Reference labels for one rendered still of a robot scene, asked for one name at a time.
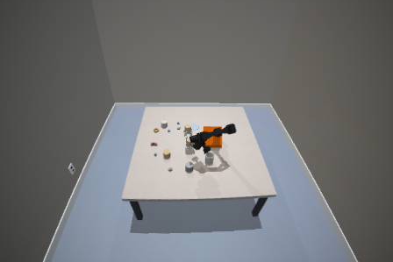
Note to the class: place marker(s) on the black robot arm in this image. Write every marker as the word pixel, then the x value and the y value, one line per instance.
pixel 203 136

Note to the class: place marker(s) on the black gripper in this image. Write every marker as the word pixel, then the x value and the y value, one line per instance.
pixel 206 148

